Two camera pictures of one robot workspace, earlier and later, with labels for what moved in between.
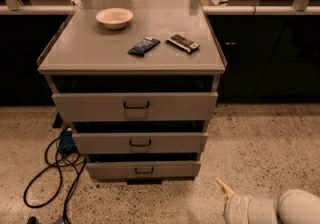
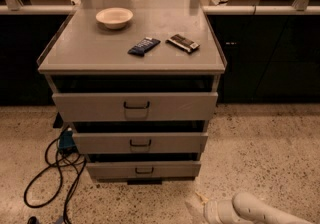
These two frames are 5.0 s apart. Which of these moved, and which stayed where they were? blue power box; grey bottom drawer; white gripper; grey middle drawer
Moved: white gripper
Stayed: grey bottom drawer; grey middle drawer; blue power box
